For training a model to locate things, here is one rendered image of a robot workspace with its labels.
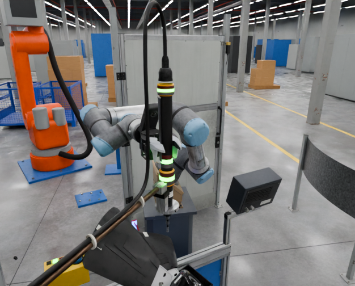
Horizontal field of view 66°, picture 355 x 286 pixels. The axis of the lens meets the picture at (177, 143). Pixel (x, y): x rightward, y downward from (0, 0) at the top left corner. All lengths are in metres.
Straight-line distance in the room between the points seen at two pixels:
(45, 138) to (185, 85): 2.57
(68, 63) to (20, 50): 4.19
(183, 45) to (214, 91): 0.59
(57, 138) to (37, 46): 1.37
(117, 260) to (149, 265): 0.11
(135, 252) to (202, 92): 2.27
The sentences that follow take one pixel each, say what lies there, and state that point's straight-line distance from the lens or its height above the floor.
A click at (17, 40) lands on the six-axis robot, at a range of 4.57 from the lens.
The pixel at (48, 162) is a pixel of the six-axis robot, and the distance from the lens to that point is 4.71.
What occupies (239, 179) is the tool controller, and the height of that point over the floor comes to 1.25.
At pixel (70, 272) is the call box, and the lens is 1.28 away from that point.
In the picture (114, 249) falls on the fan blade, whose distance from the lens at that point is 0.82.
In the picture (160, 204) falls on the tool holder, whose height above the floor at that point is 1.49.
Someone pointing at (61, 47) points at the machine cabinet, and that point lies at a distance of 11.30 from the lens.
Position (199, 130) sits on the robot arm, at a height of 1.57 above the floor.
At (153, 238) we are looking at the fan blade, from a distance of 1.17.
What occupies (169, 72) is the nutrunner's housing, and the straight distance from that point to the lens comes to 0.70.
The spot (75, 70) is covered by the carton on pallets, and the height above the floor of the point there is 1.21.
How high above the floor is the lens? 1.92
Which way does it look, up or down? 20 degrees down
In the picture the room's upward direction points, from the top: straight up
